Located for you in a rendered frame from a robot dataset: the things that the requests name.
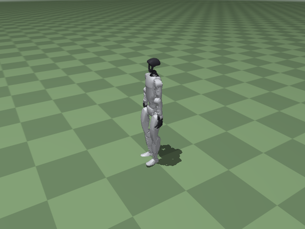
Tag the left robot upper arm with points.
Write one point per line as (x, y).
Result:
(158, 88)

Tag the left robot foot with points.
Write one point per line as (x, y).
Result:
(152, 162)

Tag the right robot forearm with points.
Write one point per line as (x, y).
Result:
(145, 99)

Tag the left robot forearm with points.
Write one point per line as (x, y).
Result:
(159, 109)

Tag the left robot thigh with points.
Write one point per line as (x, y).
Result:
(154, 131)

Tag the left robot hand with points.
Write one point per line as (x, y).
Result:
(160, 122)

